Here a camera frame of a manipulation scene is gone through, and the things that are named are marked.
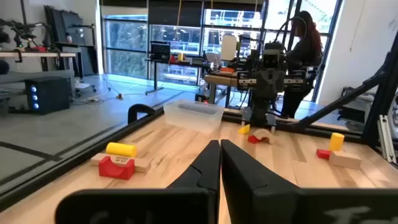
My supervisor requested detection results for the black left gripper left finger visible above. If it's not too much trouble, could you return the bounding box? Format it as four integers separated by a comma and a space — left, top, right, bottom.
55, 139, 221, 224

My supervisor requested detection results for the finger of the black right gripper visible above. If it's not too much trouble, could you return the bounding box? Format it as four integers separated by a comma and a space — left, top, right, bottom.
270, 68, 285, 100
256, 68, 271, 100

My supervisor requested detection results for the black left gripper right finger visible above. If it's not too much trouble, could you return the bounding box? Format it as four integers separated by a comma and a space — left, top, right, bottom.
220, 139, 398, 224

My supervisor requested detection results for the natural wooden plank with label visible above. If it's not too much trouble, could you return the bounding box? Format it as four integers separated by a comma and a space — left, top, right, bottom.
90, 152, 152, 174

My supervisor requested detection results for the red long block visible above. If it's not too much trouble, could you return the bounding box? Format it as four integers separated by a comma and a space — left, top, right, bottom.
316, 149, 332, 161

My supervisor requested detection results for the red arch block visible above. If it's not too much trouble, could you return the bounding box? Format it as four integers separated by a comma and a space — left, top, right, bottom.
98, 155, 136, 180

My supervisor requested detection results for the natural wooden rectangular block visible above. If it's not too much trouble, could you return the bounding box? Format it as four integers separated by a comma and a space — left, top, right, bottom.
328, 150, 363, 170

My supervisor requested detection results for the wooden table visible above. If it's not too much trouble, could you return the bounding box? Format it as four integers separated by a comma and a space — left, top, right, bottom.
203, 73, 249, 105

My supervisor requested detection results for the white cylinder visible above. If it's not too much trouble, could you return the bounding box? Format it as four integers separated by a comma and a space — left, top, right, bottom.
221, 34, 238, 62

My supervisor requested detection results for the person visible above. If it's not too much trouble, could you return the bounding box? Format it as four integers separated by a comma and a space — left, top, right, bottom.
281, 11, 324, 119

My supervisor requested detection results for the clear plastic bin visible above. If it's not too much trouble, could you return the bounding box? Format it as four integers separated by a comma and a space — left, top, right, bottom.
163, 99, 225, 134

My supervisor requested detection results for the black desk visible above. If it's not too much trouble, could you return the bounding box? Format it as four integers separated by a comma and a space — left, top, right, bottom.
146, 58, 215, 96

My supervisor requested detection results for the black clamp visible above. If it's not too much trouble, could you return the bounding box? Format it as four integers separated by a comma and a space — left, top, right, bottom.
127, 103, 156, 125

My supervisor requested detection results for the black monitor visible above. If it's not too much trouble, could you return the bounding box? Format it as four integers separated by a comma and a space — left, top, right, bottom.
150, 41, 171, 62

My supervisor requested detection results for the black computer tower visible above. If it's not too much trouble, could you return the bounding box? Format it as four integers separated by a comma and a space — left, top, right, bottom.
24, 77, 71, 115

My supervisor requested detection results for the black leaning panel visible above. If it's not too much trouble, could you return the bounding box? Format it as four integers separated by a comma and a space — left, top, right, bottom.
44, 5, 98, 77

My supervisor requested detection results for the wooden workbench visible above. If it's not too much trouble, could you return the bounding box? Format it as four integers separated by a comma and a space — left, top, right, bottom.
0, 51, 77, 72

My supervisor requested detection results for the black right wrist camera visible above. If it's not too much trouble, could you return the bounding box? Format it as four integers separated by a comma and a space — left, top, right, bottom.
262, 50, 281, 69

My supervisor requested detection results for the silver aluminium bracket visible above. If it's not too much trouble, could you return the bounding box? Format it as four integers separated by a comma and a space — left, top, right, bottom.
377, 114, 398, 164

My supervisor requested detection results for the black aluminium table frame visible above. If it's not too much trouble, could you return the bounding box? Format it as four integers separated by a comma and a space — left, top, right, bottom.
0, 30, 398, 214

